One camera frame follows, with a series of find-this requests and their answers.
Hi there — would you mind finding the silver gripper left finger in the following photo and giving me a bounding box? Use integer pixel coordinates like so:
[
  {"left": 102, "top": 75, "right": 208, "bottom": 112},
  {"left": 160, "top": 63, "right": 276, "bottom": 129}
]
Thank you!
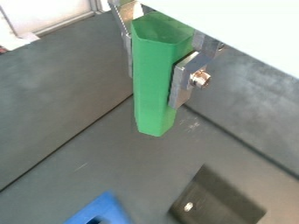
[{"left": 106, "top": 0, "right": 144, "bottom": 76}]

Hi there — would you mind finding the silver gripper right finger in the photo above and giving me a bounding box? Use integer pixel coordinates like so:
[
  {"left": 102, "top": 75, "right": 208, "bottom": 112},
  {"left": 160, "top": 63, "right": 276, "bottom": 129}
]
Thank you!
[{"left": 168, "top": 30, "right": 225, "bottom": 109}]

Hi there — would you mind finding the green hexagon prism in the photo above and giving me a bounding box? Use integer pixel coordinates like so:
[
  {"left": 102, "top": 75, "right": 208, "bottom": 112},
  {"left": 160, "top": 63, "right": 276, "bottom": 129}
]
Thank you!
[{"left": 132, "top": 11, "right": 193, "bottom": 137}]

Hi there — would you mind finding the blue shape sorter board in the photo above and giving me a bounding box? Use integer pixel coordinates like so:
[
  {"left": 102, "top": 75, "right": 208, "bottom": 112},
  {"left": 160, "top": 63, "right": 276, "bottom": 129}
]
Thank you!
[{"left": 62, "top": 192, "right": 132, "bottom": 224}]

